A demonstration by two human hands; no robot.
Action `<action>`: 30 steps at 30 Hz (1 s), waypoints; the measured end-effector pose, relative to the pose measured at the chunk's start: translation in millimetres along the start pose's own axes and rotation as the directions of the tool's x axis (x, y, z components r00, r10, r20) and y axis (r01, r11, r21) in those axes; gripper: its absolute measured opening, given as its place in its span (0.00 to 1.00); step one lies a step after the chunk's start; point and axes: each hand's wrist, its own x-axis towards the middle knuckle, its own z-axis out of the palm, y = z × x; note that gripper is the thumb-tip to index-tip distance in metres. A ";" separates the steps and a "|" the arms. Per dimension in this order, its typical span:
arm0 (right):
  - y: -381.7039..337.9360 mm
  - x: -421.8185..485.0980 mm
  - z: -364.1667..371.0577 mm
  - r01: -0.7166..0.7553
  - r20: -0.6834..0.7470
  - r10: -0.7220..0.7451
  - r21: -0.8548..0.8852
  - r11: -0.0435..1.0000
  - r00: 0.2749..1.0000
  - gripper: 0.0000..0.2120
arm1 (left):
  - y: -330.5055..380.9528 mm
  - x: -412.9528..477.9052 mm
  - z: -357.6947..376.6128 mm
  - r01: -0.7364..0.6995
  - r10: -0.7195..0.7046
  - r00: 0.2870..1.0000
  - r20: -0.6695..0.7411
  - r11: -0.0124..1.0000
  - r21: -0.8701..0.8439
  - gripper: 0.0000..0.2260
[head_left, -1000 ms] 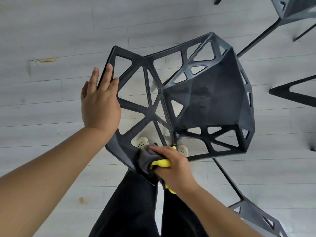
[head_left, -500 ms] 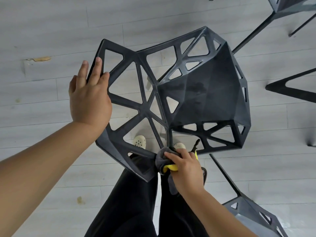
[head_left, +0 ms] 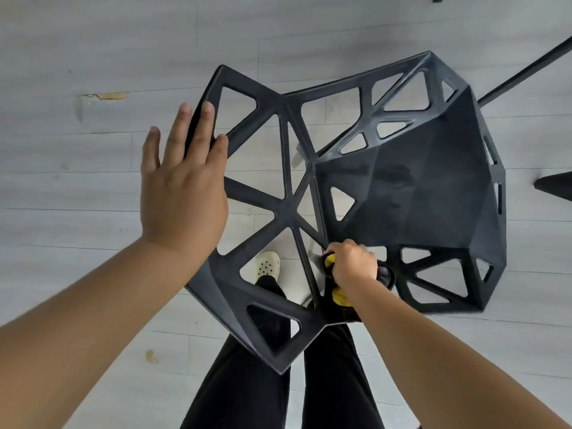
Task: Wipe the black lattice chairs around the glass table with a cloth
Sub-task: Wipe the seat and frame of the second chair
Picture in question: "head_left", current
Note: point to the person's right hand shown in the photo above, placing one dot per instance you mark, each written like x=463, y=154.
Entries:
x=355, y=265

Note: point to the person's left hand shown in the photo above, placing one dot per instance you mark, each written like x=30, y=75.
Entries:
x=183, y=205

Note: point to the person's right fingers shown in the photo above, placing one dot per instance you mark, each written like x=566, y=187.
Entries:
x=351, y=252

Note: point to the person's left middle finger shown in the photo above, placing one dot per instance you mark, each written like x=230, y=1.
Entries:
x=201, y=131

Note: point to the person's left little finger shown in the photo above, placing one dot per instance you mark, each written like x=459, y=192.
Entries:
x=151, y=149

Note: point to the yellow and black hand tool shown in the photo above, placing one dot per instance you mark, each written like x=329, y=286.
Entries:
x=342, y=299

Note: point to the black geometric plastic chair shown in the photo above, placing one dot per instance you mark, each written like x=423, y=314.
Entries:
x=420, y=183

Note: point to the person's left forearm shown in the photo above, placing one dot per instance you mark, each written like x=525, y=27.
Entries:
x=85, y=335

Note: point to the person's right forearm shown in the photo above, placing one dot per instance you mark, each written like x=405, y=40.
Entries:
x=438, y=366

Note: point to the white perforated clog shoe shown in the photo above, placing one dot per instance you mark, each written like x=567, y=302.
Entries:
x=268, y=265

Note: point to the black trousers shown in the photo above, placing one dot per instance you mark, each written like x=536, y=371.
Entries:
x=250, y=384

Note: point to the black furniture foot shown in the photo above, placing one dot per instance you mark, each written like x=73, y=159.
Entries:
x=556, y=186

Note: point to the black metal table leg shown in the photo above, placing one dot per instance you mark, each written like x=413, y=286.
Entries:
x=523, y=73

